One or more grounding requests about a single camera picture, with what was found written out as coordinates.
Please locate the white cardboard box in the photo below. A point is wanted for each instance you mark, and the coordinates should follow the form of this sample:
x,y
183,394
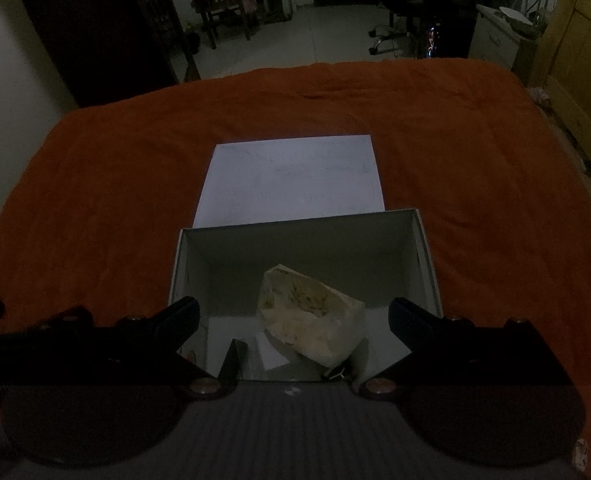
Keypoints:
x,y
225,260

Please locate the white paper sheet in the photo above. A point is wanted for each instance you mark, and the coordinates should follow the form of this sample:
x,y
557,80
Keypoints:
x,y
295,180

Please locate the dark wardrobe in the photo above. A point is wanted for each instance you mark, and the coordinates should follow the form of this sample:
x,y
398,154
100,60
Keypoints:
x,y
85,30

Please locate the orange blanket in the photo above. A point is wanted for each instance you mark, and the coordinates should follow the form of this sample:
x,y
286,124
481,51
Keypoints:
x,y
475,185

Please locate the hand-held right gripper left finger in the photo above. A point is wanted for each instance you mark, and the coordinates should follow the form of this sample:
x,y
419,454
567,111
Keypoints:
x,y
183,316

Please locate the yellow wooden board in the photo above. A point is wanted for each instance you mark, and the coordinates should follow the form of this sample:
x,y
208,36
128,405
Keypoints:
x,y
575,55

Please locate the black office chair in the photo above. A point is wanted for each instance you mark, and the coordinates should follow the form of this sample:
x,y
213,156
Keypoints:
x,y
405,7

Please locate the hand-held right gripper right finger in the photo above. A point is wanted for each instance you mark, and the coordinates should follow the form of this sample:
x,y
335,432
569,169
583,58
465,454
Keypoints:
x,y
409,324

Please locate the white bowl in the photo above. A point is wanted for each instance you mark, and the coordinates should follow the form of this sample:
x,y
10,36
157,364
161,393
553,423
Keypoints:
x,y
515,17

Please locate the white cabinet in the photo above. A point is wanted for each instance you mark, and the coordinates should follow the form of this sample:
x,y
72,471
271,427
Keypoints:
x,y
493,35

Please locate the white square charger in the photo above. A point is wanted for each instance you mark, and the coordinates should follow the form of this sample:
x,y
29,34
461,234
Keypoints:
x,y
271,352

